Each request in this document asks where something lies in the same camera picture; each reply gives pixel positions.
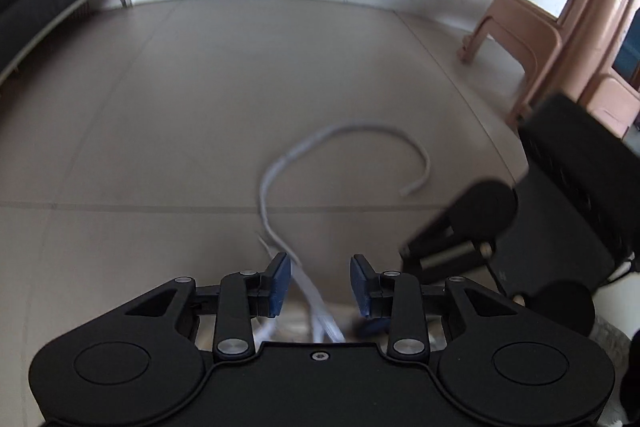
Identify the brown plastic stool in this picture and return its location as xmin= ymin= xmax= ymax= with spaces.
xmin=456 ymin=0 xmax=640 ymax=138

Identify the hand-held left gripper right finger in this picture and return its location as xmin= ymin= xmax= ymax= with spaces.
xmin=349 ymin=253 xmax=519 ymax=359

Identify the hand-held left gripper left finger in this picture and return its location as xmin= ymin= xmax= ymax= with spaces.
xmin=122 ymin=252 xmax=293 ymax=359

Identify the white shoelace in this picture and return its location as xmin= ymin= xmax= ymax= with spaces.
xmin=256 ymin=122 xmax=433 ymax=344

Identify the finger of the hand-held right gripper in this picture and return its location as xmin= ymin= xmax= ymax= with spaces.
xmin=399 ymin=202 xmax=496 ymax=283

